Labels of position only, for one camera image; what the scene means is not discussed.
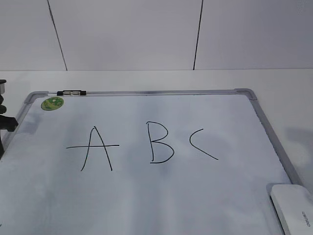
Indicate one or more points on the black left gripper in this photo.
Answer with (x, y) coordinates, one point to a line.
(6, 123)

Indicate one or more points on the black clear marker clip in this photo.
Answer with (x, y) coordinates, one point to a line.
(71, 93)

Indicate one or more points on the round green sticker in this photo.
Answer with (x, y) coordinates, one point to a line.
(52, 103)

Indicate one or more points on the white board with grey frame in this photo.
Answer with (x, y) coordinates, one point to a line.
(143, 163)

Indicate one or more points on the white board eraser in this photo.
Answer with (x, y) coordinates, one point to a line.
(294, 207)

